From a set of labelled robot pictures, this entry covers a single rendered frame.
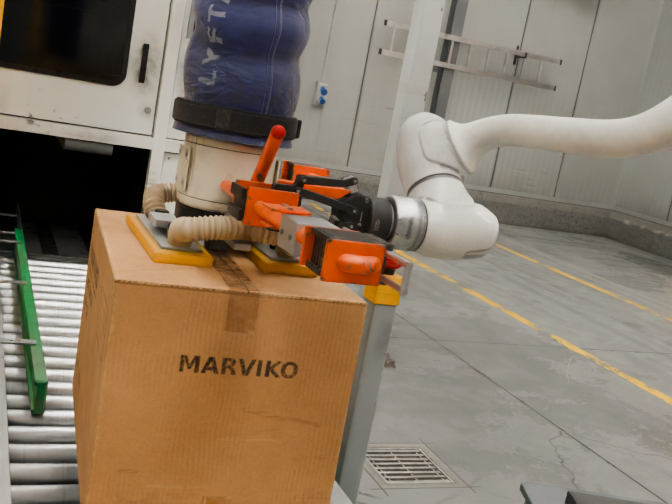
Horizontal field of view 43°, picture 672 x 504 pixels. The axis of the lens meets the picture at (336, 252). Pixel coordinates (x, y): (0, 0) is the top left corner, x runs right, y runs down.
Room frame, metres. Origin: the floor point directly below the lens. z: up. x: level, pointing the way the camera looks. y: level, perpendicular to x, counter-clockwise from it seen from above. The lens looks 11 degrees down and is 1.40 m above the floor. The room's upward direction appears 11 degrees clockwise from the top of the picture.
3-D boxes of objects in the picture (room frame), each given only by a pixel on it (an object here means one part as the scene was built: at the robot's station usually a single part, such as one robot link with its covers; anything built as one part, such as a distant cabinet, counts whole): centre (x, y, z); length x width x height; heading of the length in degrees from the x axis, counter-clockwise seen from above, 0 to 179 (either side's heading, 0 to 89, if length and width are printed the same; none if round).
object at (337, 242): (1.00, -0.01, 1.21); 0.08 x 0.07 x 0.05; 23
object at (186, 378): (1.54, 0.22, 0.87); 0.60 x 0.40 x 0.40; 20
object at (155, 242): (1.52, 0.31, 1.09); 0.34 x 0.10 x 0.05; 23
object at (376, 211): (1.38, -0.03, 1.20); 0.09 x 0.07 x 0.08; 114
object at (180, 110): (1.56, 0.22, 1.32); 0.23 x 0.23 x 0.04
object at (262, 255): (1.59, 0.14, 1.10); 0.34 x 0.10 x 0.05; 23
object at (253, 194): (1.33, 0.13, 1.20); 0.10 x 0.08 x 0.06; 113
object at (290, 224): (1.13, 0.04, 1.20); 0.07 x 0.07 x 0.04; 23
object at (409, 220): (1.41, -0.09, 1.20); 0.09 x 0.06 x 0.09; 24
